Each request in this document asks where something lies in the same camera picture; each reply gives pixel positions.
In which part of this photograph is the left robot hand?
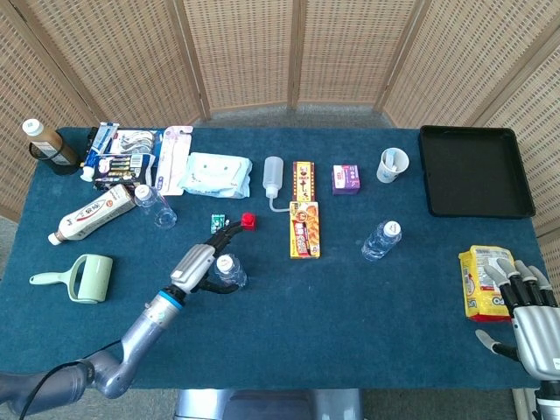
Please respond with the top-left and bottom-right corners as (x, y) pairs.
(168, 220), (245, 297)

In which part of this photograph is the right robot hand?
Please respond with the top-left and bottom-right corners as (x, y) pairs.
(475, 257), (560, 381)

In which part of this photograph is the clear water bottle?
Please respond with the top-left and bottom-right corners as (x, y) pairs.
(133, 184), (178, 228)
(213, 253), (249, 290)
(360, 220), (403, 263)

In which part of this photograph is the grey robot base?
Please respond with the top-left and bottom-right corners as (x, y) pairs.
(173, 388), (365, 420)

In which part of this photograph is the yellow snack bag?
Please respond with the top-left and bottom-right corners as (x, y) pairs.
(458, 245), (516, 324)

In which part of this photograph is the wet wipes pack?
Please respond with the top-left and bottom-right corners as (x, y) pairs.
(179, 151), (254, 200)

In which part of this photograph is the green lint roller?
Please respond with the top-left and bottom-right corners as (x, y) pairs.
(29, 254), (115, 305)

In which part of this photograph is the pink toothbrush pack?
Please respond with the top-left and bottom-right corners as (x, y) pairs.
(156, 125), (194, 197)

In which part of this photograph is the yellow curry box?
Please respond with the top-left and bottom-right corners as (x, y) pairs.
(289, 200), (321, 260)

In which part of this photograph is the white squeeze bottle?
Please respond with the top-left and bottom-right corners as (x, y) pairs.
(262, 156), (293, 214)

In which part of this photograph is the black battery pack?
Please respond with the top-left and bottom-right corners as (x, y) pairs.
(92, 152), (158, 193)

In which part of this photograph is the blue tablecloth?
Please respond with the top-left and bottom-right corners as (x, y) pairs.
(0, 126), (548, 391)

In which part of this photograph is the narrow yellow brown box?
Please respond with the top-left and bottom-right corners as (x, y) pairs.
(292, 161), (316, 203)

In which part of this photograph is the white blister pack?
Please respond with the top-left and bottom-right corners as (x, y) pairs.
(108, 129), (165, 158)

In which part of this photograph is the blue white toothpaste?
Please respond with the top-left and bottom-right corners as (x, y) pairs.
(80, 122), (121, 183)

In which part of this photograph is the purple box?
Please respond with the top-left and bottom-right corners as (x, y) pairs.
(332, 164), (362, 196)

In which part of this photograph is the black tray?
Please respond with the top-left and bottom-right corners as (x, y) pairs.
(418, 125), (536, 219)

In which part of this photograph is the brown drink bottle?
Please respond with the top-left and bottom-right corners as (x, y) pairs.
(22, 119), (81, 176)

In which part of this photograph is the white paper cup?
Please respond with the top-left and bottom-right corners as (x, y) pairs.
(376, 147), (410, 184)

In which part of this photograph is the wicker folding screen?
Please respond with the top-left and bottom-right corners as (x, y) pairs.
(0, 0), (560, 237)

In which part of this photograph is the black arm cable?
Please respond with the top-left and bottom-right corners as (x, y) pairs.
(19, 339), (123, 417)

